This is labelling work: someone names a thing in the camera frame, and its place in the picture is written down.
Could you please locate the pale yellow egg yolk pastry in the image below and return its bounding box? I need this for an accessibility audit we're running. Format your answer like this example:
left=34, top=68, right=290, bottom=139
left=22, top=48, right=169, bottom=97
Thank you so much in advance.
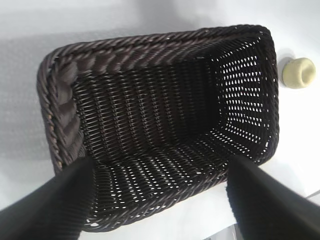
left=282, top=57, right=316, bottom=89

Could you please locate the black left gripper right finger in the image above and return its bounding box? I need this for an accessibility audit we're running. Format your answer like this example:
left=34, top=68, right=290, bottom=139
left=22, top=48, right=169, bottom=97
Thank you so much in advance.
left=226, top=156, right=320, bottom=240

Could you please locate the dark brown woven wicker basket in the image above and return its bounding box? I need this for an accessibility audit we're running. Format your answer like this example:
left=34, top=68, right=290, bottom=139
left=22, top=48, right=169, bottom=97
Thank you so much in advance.
left=36, top=24, right=281, bottom=233

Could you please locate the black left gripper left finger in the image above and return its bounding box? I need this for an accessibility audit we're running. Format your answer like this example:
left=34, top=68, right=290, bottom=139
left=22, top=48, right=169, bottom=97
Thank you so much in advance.
left=0, top=158, right=97, bottom=240

